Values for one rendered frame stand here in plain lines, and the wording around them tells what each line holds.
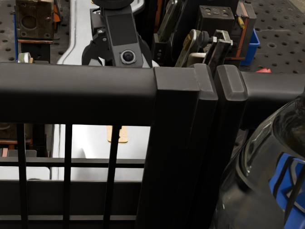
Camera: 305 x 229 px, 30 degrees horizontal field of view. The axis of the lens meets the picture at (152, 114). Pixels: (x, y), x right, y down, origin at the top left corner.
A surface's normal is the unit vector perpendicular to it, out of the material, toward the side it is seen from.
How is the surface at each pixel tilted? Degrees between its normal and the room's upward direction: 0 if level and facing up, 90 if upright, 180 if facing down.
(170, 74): 0
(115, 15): 31
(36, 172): 0
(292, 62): 0
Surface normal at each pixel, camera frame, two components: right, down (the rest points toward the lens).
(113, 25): 0.14, -0.31
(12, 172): 0.12, -0.75
